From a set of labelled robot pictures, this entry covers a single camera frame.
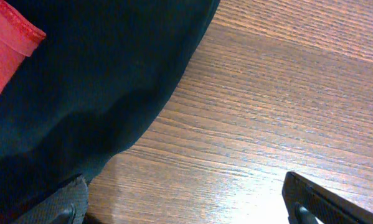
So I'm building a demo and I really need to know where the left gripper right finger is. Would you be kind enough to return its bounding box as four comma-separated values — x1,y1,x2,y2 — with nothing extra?
282,172,373,224

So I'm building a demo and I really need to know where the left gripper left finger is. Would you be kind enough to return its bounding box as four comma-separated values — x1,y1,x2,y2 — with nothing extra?
13,175,88,224

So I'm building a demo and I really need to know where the black t-shirt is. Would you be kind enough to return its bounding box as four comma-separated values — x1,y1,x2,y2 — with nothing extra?
0,0,219,223

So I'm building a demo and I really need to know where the red printed t-shirt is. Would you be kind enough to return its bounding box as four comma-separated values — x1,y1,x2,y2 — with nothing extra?
0,0,46,94

